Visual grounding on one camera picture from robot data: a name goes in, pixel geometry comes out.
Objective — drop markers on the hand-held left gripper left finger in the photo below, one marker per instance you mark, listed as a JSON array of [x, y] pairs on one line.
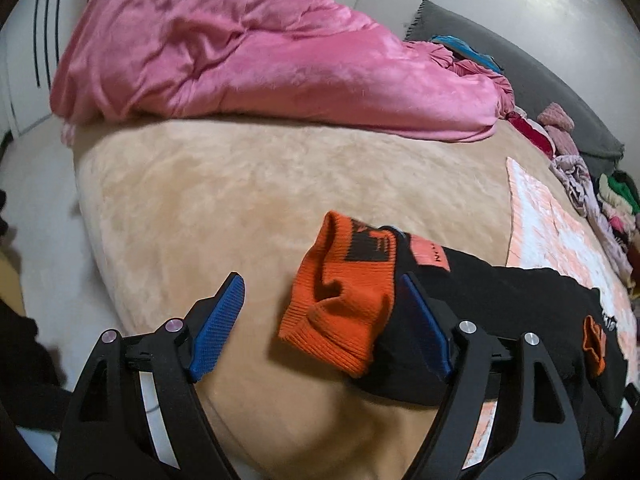
[[220, 330]]

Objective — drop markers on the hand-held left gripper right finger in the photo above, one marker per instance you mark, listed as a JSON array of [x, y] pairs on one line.
[[425, 327]]

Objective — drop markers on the black garment with orange cuffs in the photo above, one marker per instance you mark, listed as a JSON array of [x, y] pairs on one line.
[[345, 300]]

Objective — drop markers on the pile of folded clothes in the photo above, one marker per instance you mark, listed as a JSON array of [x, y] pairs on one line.
[[620, 195]]

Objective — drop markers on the beige plush blanket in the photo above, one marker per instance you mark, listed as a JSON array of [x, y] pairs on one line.
[[200, 200]]

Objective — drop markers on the peach white patterned blanket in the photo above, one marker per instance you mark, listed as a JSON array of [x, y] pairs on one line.
[[550, 230]]

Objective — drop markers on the lilac crumpled garment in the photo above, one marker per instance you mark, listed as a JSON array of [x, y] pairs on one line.
[[580, 180]]

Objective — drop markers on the red cloth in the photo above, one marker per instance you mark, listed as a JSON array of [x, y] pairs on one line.
[[532, 137]]

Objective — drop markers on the light pink cloth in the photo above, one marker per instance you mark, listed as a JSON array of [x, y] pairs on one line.
[[562, 142]]

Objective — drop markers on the pink fluffy cloth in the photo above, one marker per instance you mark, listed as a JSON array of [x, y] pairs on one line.
[[555, 116]]

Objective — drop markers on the pink velvet blanket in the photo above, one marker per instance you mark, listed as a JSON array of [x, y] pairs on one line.
[[225, 50]]

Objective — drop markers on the blue cloth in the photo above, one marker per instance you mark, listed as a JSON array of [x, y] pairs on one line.
[[465, 50]]

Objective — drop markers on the grey blanket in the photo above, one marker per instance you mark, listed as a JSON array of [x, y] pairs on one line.
[[540, 65]]

